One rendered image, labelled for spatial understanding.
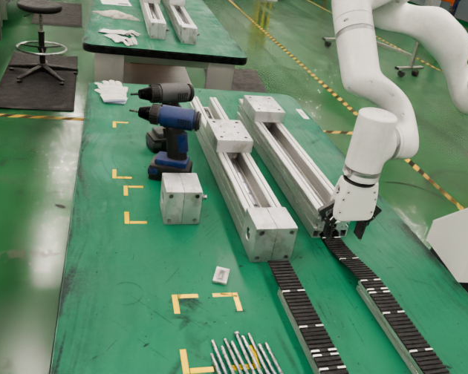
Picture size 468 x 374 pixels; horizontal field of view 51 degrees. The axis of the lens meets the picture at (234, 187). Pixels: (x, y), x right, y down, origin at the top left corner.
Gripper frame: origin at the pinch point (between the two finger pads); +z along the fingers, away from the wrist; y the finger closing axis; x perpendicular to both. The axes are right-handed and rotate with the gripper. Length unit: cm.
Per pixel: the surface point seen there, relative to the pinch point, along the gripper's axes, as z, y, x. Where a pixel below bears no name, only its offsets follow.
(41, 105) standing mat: 81, -97, 290
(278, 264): 2.1, -19.4, -8.5
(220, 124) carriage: -7, -21, 50
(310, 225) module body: 2.9, -5.1, 7.8
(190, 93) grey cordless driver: -14, -30, 57
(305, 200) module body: -0.4, -4.4, 14.6
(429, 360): 2.3, 0.4, -37.7
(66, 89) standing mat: 81, -81, 329
